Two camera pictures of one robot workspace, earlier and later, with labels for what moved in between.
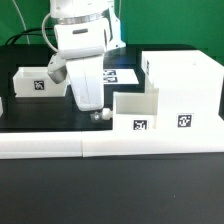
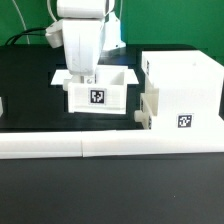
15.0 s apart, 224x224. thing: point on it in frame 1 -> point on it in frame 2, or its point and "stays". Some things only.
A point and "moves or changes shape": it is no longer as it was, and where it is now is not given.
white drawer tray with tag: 135,110 moves or changes shape
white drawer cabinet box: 189,86 stays
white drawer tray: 36,82 -> 107,95
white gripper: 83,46 -> 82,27
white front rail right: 143,143 stays
